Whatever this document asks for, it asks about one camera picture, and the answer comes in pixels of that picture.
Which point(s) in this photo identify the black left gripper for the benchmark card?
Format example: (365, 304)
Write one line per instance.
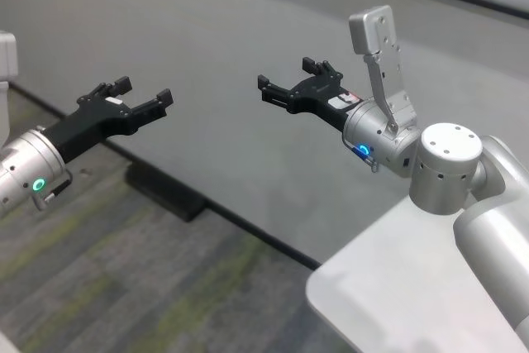
(91, 121)

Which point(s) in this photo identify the black floor block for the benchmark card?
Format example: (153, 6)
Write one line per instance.
(165, 192)

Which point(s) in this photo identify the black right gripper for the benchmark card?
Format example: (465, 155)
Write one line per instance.
(318, 94)

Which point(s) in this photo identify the white rounded pedestal table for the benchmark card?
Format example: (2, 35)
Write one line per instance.
(392, 278)

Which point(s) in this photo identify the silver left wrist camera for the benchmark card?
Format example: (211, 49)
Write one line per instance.
(7, 59)

